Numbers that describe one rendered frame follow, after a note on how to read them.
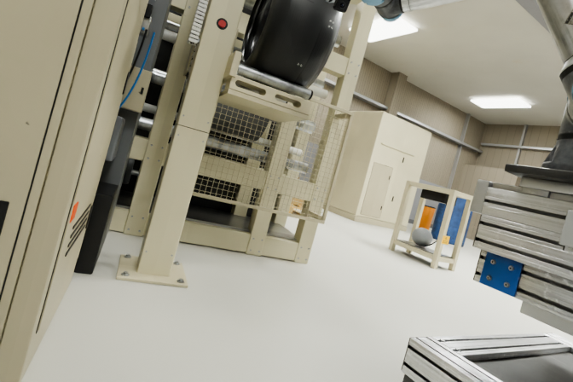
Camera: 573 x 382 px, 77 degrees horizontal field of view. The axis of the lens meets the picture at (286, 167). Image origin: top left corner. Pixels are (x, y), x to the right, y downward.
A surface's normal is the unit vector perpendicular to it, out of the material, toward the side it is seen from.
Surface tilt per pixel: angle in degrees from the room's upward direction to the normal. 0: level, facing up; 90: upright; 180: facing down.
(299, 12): 94
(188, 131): 90
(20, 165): 90
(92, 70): 90
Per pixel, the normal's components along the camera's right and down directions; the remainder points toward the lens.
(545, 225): -0.82, -0.22
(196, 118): 0.36, 0.09
